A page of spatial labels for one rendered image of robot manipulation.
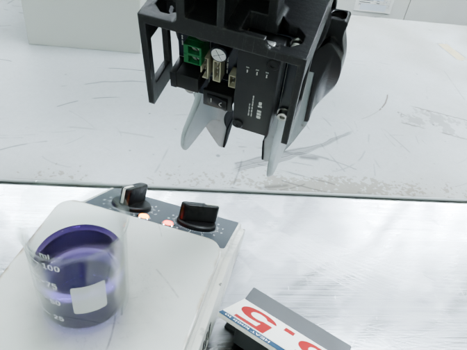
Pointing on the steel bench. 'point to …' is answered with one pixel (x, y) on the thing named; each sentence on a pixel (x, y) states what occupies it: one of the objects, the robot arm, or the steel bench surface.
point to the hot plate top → (167, 246)
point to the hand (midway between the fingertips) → (249, 131)
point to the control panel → (222, 232)
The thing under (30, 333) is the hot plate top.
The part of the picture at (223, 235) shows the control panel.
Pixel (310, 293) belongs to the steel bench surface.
